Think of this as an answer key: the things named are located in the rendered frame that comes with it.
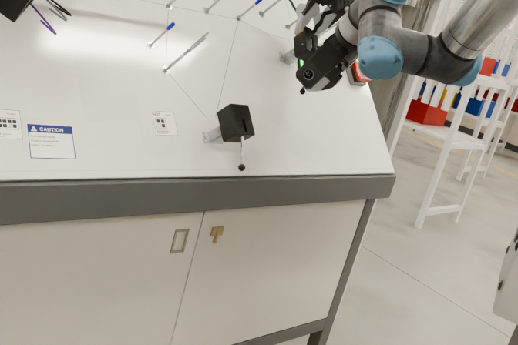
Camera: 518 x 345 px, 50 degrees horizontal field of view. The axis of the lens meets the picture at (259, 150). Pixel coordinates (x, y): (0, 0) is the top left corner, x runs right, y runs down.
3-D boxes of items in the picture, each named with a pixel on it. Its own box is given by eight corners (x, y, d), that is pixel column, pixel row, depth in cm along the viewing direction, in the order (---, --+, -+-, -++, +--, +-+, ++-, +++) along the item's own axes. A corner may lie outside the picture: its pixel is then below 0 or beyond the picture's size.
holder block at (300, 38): (294, 57, 129) (306, 48, 126) (293, 37, 131) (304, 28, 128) (307, 63, 131) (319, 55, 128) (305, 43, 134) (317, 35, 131)
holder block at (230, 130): (212, 182, 106) (243, 165, 99) (200, 122, 109) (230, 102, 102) (230, 181, 109) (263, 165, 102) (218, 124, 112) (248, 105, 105)
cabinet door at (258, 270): (328, 319, 159) (371, 194, 149) (168, 366, 122) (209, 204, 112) (322, 313, 161) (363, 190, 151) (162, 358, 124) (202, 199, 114)
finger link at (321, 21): (308, 32, 138) (327, 1, 133) (317, 45, 134) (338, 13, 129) (298, 29, 136) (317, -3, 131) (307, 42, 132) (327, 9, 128)
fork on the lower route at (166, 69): (167, 76, 108) (209, 41, 98) (159, 70, 107) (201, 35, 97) (171, 69, 109) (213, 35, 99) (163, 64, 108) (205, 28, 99)
